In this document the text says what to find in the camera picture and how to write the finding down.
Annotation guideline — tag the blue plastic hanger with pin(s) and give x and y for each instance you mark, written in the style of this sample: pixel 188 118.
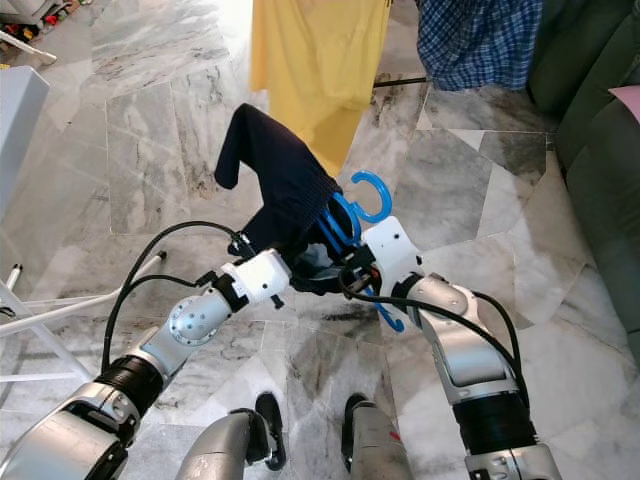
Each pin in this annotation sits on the blue plastic hanger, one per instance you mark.
pixel 382 185

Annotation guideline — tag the navy garment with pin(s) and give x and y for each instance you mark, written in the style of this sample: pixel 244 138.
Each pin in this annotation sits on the navy garment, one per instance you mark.
pixel 285 170

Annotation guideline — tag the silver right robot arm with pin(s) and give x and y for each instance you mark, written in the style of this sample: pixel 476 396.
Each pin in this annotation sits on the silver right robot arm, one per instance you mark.
pixel 460 350

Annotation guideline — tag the robot right leg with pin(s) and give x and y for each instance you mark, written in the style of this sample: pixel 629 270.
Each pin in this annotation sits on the robot right leg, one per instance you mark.
pixel 380 445

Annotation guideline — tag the robot leg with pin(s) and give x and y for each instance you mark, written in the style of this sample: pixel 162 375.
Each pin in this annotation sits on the robot leg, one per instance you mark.
pixel 380 445
pixel 225 445

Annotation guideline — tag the robot left leg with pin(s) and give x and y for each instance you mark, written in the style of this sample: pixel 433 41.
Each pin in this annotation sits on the robot left leg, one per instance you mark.
pixel 225 445

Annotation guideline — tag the yellow shirt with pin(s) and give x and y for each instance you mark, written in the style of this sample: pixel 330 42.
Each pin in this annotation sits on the yellow shirt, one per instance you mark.
pixel 320 50

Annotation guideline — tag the green leather sofa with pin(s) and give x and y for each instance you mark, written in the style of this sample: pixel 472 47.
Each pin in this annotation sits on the green leather sofa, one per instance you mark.
pixel 600 200

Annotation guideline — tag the blue plaid shirt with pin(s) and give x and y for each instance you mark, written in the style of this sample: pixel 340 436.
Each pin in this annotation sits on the blue plaid shirt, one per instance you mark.
pixel 480 45

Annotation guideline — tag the pink cushion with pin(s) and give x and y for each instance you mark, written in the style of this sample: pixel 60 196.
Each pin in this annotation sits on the pink cushion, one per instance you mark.
pixel 630 100

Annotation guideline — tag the white plastic pole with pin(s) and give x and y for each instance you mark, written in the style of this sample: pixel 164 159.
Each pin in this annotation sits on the white plastic pole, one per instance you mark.
pixel 25 48

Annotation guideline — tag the white drawer cart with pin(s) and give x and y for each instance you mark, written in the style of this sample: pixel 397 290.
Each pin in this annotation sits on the white drawer cart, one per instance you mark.
pixel 25 12

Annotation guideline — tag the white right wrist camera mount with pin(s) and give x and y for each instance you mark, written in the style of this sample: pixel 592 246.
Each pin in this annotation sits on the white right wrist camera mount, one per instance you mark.
pixel 390 250

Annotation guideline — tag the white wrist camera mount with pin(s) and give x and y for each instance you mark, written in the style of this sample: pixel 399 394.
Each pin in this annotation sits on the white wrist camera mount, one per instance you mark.
pixel 260 278
pixel 390 250

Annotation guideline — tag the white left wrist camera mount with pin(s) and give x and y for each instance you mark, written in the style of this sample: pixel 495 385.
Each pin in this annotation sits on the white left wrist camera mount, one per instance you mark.
pixel 260 278

